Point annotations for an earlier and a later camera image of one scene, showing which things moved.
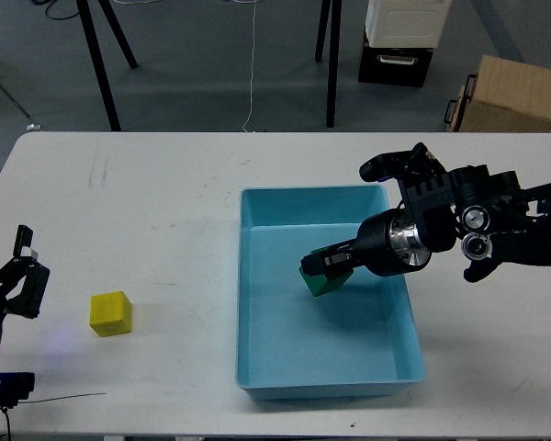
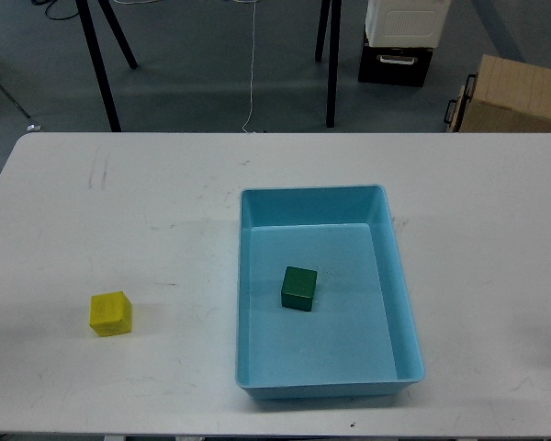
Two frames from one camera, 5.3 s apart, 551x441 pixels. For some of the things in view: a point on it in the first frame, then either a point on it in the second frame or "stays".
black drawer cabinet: [394, 66] stays
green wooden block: [320, 285] -> [298, 288]
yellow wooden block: [110, 313] stays
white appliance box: [408, 23] stays
